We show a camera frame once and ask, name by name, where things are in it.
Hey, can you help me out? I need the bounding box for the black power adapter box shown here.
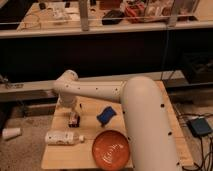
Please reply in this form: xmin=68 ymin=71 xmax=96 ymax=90
xmin=187 ymin=118 xmax=213 ymax=137

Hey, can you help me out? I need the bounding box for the red object on bench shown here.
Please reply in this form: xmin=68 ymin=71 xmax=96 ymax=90
xmin=125 ymin=3 xmax=145 ymax=23

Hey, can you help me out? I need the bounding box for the white plastic bottle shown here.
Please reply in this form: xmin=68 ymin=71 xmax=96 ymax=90
xmin=45 ymin=130 xmax=85 ymax=145

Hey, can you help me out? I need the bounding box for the black bag on bench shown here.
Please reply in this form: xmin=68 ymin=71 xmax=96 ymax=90
xmin=102 ymin=10 xmax=124 ymax=25

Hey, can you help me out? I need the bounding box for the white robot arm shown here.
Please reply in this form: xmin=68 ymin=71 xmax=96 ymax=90
xmin=54 ymin=70 xmax=182 ymax=171

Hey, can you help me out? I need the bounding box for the black cable on floor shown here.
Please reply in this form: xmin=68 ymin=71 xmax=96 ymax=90
xmin=176 ymin=111 xmax=213 ymax=171

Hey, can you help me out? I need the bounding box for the orange ceramic bowl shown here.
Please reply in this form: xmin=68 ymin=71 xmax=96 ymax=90
xmin=92 ymin=130 xmax=130 ymax=171

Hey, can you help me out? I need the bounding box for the wooden workbench shelf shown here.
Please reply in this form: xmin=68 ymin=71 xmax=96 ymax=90
xmin=0 ymin=0 xmax=213 ymax=39

